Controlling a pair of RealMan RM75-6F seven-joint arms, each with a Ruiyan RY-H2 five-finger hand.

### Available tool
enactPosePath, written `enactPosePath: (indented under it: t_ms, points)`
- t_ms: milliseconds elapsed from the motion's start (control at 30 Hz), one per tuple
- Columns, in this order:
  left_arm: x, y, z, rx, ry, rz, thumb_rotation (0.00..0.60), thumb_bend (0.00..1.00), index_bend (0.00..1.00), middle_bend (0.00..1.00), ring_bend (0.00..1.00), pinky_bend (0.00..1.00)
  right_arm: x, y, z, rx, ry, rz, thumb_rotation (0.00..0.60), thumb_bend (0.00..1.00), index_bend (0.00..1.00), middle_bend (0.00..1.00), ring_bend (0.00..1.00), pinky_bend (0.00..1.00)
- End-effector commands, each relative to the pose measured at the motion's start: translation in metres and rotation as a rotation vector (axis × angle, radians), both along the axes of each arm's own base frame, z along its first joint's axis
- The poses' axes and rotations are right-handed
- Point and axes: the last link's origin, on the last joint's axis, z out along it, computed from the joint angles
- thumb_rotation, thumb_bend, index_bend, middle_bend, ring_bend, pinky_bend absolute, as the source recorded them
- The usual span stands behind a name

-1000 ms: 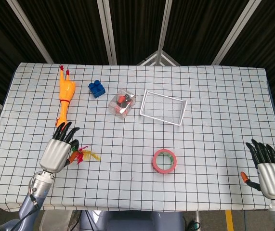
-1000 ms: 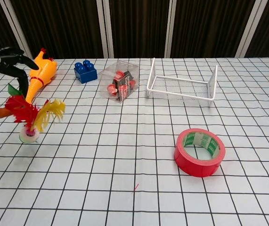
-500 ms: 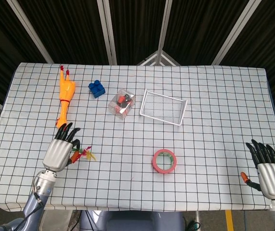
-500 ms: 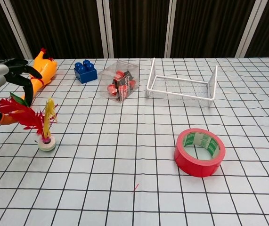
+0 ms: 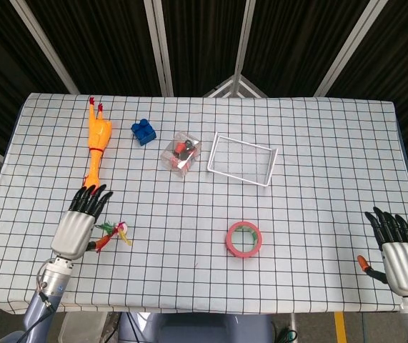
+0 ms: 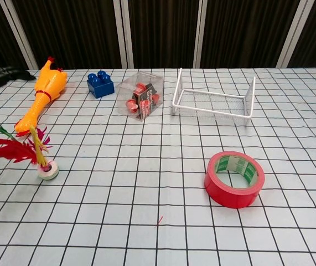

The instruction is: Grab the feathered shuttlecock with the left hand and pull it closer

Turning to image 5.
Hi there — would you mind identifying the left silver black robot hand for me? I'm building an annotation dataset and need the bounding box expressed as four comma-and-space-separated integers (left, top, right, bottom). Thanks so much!
51, 184, 114, 261

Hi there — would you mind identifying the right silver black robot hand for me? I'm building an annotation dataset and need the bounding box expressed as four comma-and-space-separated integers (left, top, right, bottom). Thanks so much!
357, 206, 408, 297

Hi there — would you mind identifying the small colourful toy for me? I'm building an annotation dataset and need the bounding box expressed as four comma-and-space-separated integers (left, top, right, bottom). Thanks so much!
94, 220, 134, 254

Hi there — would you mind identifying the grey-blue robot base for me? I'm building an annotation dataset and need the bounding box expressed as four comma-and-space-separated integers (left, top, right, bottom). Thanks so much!
117, 312, 274, 343

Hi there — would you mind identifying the translucent white plastic bin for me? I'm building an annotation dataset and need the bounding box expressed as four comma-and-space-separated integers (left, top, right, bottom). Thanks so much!
59, 312, 108, 343

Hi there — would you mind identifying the yellow rubber chicken toy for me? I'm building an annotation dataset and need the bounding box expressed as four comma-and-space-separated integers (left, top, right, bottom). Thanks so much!
83, 96, 114, 190

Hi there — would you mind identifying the white black-grid tablecloth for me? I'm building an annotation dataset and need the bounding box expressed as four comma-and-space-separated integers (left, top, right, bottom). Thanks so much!
0, 92, 408, 315

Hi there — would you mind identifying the blue plastic building block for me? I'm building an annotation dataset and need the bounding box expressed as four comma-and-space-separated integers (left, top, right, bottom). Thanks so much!
131, 119, 157, 146

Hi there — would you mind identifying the clear plastic box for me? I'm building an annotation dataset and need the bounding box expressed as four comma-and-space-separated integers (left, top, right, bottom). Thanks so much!
162, 131, 202, 176

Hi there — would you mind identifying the red tape roll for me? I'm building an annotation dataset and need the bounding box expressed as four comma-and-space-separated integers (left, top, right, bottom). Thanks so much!
224, 220, 264, 260

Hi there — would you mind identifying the white partition base foot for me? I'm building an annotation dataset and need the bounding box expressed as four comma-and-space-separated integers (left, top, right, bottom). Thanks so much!
203, 74, 267, 98

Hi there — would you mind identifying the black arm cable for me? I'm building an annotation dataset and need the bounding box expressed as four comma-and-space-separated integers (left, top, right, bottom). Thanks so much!
17, 282, 56, 343

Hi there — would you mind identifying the white wire mesh rack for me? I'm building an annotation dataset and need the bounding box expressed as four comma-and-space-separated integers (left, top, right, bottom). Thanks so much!
206, 131, 279, 188

